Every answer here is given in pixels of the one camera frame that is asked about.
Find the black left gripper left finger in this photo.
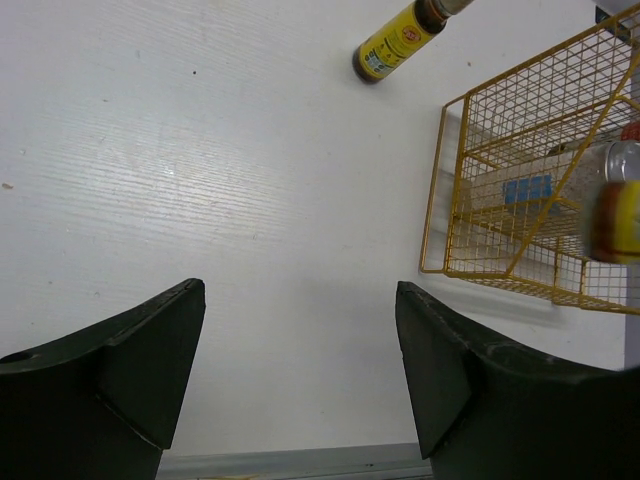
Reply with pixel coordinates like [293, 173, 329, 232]
[1, 278, 205, 479]

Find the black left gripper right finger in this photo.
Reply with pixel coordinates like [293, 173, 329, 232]
[395, 282, 639, 479]

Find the small yellow-label bottle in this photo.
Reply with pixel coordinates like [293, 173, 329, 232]
[581, 180, 639, 265]
[352, 0, 472, 84]

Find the white jar blue label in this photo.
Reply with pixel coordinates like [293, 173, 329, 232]
[468, 147, 605, 218]

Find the white granule jar silver lid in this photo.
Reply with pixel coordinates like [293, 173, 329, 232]
[603, 140, 640, 182]

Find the dark sauce bottle red label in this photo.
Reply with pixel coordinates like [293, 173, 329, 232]
[620, 120, 640, 142]

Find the yellow wire rack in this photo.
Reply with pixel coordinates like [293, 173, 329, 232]
[439, 1, 639, 315]

